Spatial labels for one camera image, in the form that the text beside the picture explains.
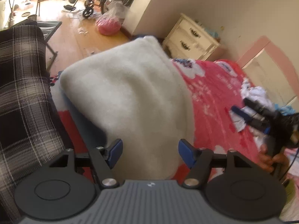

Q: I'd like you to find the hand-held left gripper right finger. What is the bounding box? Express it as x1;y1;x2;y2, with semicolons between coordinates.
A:
178;139;256;189

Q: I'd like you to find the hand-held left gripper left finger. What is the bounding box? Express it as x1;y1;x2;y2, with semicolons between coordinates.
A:
45;138;123;189

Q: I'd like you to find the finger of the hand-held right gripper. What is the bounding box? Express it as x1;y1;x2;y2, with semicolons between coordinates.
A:
231;106;271;134
244;98;278;122

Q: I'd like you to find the cream fuzzy sweater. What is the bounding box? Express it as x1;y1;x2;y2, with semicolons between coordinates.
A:
59;35;195;180

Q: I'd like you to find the person's right hand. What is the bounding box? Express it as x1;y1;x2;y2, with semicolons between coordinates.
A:
259;143;291;173

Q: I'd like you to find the white shirt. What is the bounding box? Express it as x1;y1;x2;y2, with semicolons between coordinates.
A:
228;79;277;133

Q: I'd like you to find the teal cloth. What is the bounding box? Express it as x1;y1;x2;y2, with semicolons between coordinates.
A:
274;105;296;117

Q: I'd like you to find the pink and cream headboard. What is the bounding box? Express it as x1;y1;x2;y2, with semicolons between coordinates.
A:
236;35;299;112

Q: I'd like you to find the red floral blanket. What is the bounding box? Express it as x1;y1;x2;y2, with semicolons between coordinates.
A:
48;57;292;185

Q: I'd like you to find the clutter on nightstand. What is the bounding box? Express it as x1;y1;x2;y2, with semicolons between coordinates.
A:
198;20;222;43

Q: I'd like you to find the cream nightstand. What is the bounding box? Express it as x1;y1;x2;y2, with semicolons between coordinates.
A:
162;13;227;61

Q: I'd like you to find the black and white plaid cloth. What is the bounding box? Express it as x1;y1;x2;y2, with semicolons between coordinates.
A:
0;24;75;224

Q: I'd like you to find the pink plastic bag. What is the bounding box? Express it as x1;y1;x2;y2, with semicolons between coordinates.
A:
95;1;129;36

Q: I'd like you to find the grey folding chair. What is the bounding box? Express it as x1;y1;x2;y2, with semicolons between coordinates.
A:
35;21;63;71

